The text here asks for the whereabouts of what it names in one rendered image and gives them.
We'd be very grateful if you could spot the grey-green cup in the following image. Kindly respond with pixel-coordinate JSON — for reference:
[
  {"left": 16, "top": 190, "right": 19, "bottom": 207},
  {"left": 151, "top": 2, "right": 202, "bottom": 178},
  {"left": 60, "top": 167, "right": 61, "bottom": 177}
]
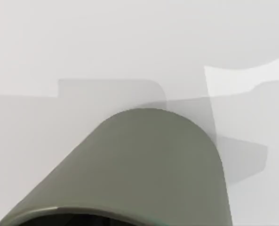
[{"left": 0, "top": 107, "right": 234, "bottom": 226}]

